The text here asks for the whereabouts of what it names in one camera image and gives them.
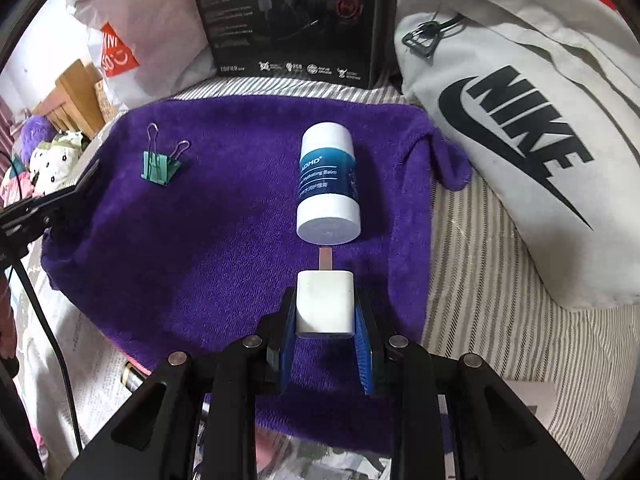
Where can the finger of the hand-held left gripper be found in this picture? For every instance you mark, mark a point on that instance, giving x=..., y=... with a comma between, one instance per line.
x=50, y=207

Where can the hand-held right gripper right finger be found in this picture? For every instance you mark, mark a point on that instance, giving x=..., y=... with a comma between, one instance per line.
x=362, y=355

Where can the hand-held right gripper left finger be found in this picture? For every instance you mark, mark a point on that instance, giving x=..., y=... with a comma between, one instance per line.
x=286, y=345

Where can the white charger adapter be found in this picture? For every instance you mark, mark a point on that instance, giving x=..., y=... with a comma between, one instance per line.
x=325, y=300

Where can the black and gold tube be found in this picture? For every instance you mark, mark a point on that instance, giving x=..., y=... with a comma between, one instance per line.
x=134, y=377

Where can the pink cloth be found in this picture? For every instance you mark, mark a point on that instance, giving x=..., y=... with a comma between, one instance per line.
x=15, y=187

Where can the white spotted plush toy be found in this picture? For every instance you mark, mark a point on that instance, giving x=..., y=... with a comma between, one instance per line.
x=57, y=160

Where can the purple plush toy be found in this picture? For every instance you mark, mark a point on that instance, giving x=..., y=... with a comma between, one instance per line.
x=36, y=132

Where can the green binder clip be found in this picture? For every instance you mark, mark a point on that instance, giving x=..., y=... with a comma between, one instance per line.
x=160, y=165

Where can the patterned tan box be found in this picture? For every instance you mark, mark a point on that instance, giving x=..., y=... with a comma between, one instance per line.
x=104, y=102

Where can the light wooden headboard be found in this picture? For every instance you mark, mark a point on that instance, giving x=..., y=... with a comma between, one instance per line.
x=72, y=90

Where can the purple towel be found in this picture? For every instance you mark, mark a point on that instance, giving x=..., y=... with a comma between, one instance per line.
x=200, y=240

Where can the newspaper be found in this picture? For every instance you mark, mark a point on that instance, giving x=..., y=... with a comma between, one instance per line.
x=90, y=360

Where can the white jar with teal label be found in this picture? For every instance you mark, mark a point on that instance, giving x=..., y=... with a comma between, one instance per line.
x=327, y=185

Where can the white paper card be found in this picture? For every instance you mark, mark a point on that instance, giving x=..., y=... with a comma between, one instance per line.
x=535, y=402

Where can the white plastic bag red logo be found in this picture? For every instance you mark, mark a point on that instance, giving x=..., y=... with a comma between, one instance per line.
x=150, y=10

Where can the black headphone box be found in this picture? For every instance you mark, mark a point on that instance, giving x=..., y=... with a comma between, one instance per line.
x=280, y=15

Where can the grey waist bag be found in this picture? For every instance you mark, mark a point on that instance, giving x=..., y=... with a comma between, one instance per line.
x=525, y=35

